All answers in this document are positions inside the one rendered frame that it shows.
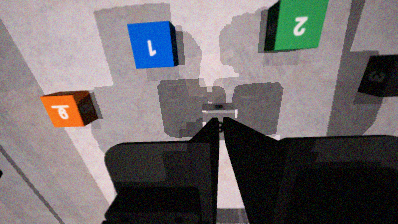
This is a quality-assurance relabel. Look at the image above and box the green block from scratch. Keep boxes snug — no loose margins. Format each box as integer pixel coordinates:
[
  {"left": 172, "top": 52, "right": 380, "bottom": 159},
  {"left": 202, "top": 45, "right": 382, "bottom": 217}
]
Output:
[{"left": 264, "top": 0, "right": 329, "bottom": 52}]

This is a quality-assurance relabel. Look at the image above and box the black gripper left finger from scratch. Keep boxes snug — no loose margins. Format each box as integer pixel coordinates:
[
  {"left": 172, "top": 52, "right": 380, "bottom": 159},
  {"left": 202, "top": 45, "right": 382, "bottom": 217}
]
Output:
[{"left": 104, "top": 117, "right": 219, "bottom": 224}]

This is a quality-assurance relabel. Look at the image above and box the orange block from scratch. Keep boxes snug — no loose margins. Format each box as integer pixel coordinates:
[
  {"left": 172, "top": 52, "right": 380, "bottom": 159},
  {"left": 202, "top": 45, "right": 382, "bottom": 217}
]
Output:
[{"left": 40, "top": 90, "right": 98, "bottom": 127}]

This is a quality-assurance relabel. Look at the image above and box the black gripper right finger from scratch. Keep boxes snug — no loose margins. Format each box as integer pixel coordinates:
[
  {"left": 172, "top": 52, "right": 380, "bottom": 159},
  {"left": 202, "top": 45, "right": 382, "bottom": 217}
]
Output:
[{"left": 223, "top": 117, "right": 398, "bottom": 224}]

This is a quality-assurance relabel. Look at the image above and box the blue block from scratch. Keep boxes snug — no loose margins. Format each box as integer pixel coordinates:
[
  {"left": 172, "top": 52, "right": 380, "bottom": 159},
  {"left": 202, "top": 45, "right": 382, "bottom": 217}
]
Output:
[{"left": 127, "top": 21, "right": 179, "bottom": 69}]

